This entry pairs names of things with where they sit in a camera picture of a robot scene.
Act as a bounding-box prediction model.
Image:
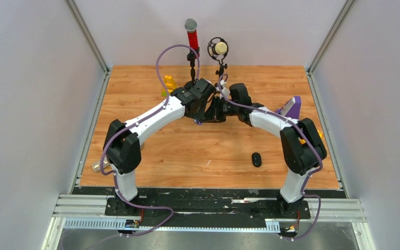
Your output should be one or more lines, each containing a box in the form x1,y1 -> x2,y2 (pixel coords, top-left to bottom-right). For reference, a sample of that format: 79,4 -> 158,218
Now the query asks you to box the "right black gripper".
200,97 -> 239,124

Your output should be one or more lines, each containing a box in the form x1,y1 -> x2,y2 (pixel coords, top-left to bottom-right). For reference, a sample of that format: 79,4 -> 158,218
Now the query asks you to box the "black earbud charging case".
251,152 -> 263,167

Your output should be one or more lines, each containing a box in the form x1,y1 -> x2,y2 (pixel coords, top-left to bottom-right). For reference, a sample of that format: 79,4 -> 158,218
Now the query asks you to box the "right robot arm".
217,80 -> 328,218

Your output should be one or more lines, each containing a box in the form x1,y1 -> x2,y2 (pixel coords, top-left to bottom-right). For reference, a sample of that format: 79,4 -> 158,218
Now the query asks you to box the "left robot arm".
102,78 -> 216,215

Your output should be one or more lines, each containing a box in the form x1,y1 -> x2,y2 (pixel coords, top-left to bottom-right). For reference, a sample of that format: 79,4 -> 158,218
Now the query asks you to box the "yellow green toy block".
161,75 -> 177,97

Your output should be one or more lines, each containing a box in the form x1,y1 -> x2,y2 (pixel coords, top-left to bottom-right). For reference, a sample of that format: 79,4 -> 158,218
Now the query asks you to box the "black tripod mic stand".
215,59 -> 228,77

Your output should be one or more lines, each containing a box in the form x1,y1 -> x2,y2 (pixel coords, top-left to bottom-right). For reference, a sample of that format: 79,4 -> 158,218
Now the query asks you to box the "black round-base mic stand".
184,48 -> 200,90

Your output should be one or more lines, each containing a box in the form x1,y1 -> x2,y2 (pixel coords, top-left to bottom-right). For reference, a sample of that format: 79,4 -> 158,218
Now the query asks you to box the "cream condenser microphone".
207,37 -> 229,64

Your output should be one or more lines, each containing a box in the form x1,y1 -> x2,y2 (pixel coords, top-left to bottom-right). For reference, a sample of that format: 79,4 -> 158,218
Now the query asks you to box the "white phone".
281,97 -> 295,116

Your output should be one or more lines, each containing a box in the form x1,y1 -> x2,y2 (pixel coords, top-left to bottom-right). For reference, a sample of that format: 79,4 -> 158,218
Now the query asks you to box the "purple phone stand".
276,96 -> 302,119

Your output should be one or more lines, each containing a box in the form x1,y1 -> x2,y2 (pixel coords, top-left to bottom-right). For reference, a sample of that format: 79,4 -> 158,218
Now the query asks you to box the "red microphone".
184,18 -> 199,55

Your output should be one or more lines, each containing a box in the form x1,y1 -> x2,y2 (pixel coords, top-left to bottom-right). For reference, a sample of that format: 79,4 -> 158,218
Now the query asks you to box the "yellow toy vehicle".
298,130 -> 323,144

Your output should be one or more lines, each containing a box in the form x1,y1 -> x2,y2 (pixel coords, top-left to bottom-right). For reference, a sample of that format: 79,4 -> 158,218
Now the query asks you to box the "silver glitter microphone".
92,158 -> 110,172

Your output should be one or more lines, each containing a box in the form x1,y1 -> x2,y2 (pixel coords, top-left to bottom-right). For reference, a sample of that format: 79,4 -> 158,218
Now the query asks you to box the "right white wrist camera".
216,80 -> 230,98

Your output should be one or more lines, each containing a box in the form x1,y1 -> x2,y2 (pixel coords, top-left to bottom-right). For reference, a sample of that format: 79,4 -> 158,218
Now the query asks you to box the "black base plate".
71,186 -> 347,230

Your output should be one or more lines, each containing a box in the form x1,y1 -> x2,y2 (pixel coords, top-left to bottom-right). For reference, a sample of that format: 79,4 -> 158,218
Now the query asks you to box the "white cable duct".
63,218 -> 280,233

